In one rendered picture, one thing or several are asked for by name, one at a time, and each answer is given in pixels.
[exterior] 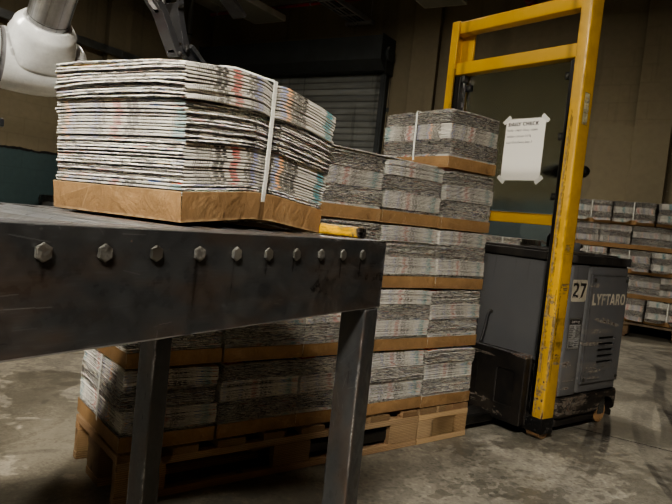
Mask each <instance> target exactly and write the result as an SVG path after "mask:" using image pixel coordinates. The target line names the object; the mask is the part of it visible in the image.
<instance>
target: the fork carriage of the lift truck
mask: <svg viewBox="0 0 672 504"><path fill-rule="evenodd" d="M467 346H470V347H473V348H475V349H474V350H475V355H474V358H473V361H472V363H471V364H472V366H471V367H472V368H471V381H470V388H469V390H470V394H469V400H468V401H466V402H468V406H472V405H476V406H478V407H481V408H483V409H486V410H489V411H490V412H491V417H493V418H496V419H499V420H501V421H504V422H506V423H509V424H511V425H514V426H517V427H519V425H523V426H524V425H525V417H526V409H527V401H528V392H529V384H530V376H531V368H532V359H533V356H532V355H528V354H525V353H521V352H517V351H514V350H510V349H506V348H503V347H499V346H495V345H492V344H488V343H484V342H481V341H477V340H476V344H475V345H467Z"/></svg>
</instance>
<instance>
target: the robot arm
mask: <svg viewBox="0 0 672 504"><path fill-rule="evenodd" d="M144 1H145V3H146V5H147V6H148V8H149V9H150V11H151V12H152V15H153V18H154V20H155V23H156V26H157V29H158V32H159V34H160V37H161V40H162V43H163V46H164V48H165V51H166V54H167V56H168V57H182V58H183V60H186V61H192V62H199V63H205V64H207V63H206V62H205V60H204V59H203V57H202V56H201V55H200V53H199V52H198V50H197V49H196V48H195V46H194V45H189V42H188V36H187V30H186V24H185V18H184V12H183V7H184V0H176V3H171V0H144ZM220 1H221V3H222V4H223V6H224V7H225V9H226V10H227V11H228V13H229V14H230V16H231V17H232V19H239V18H245V17H246V13H245V12H244V10H243V9H242V7H241V6H240V4H239V3H238V1H237V0H220ZM77 3H78V0H29V4H28V7H26V8H23V9H21V10H19V11H17V12H16V13H15V14H14V16H13V18H12V19H11V20H10V21H9V22H8V25H7V26H4V25H0V88H2V89H6V90H9V91H14V92H18V93H23V94H29V95H36V96H44V97H57V95H56V92H57V90H55V86H61V85H56V81H57V79H58V78H57V75H61V74H55V70H57V67H56V64H59V63H67V62H76V61H87V58H86V55H85V53H84V51H83V50H82V48H81V47H80V46H79V45H78V44H77V36H76V33H75V31H74V29H73V27H72V25H71V21H72V18H73V15H74V12H75V9H76V6H77ZM180 43H181V44H182V45H180Z"/></svg>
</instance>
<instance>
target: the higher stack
mask: <svg viewBox="0 0 672 504"><path fill-rule="evenodd" d="M418 112H421V111H417V113H403V114H395V115H390V116H388V118H387V123H386V124H387V125H386V128H385V136H384V137H383V138H384V139H385V140H384V146H383V147H384V149H383V151H384V152H383V154H384V155H386V156H390V157H412V160H414V157H415V156H454V157H458V158H463V159H468V160H473V161H478V162H482V163H487V164H492V165H495V163H497V154H498V153H496V152H497V150H498V149H497V147H496V145H497V142H498V141H497V140H496V139H498V135H497V134H498V133H499V127H500V126H499V124H500V122H499V121H496V120H494V119H491V118H487V117H484V116H480V115H477V114H473V113H470V112H466V111H462V110H458V109H439V110H431V111H425V112H421V113H418ZM438 168H439V169H442V170H444V175H443V178H442V180H443V182H442V184H441V185H442V186H441V187H442V188H441V192H440V193H441V194H440V199H441V202H440V205H439V206H440V207H439V210H440V211H439V212H438V213H439V214H438V216H439V217H446V218H455V219H463V220H472V221H480V222H488V221H489V218H490V213H491V212H490V206H492V205H493V204H492V203H493V202H492V199H493V195H492V194H494V192H492V191H493V185H494V184H493V182H494V181H493V179H491V178H487V177H488V176H491V175H486V174H481V173H476V172H471V171H465V170H460V169H455V168H450V167H438ZM430 229H433V230H437V231H435V232H437V236H436V237H433V238H437V239H436V241H435V242H436V245H434V246H435V247H432V248H435V250H434V256H433V258H434V259H436V261H434V262H435V270H434V271H433V272H434V274H433V277H446V278H469V279H482V278H483V277H484V276H483V272H484V264H485V263H482V262H484V261H483V260H484V256H485V255H484V253H485V249H483V247H484V246H485V244H486V240H485V238H486V236H484V235H479V234H481V232H471V231H461V230H451V229H442V228H430ZM464 232H465V233H464ZM472 233H475V234H472ZM476 233H477V234H476ZM481 256H482V257H481ZM425 290H428V291H432V296H431V298H430V299H432V300H431V303H429V304H431V305H429V306H430V307H429V315H428V320H429V322H428V323H429V324H428V328H427V329H428V330H427V331H428V332H427V333H426V334H427V336H426V337H442V336H461V335H475V333H476V329H477V328H476V327H477V326H476V325H478V324H477V323H476V320H477V318H478V317H479V312H478V311H479V310H480V309H479V308H480V306H481V305H479V302H480V299H478V298H481V297H479V296H480V292H478V291H475V290H479V289H440V288H425ZM474 349H475V348H473V347H470V346H453V347H440V348H425V349H421V350H423V351H424V352H423V353H424V354H423V355H424V356H423V365H424V366H423V376H422V377H423V378H422V381H421V384H422V385H421V387H420V388H421V389H420V392H419V393H420V396H421V400H422V397H425V396H432V395H439V394H446V393H454V392H462V391H469V388H470V381H471V368H472V367H471V366H472V364H471V363H472V361H473V358H474V355H475V350H474ZM413 409H416V410H418V412H417V415H418V421H417V430H416V439H415V440H416V443H415V445H418V444H423V443H428V442H433V441H438V440H443V439H447V438H452V437H457V436H462V435H465V425H466V417H467V411H468V402H466V401H462V402H455V403H449V404H442V405H436V406H429V407H423V408H419V407H418V408H413Z"/></svg>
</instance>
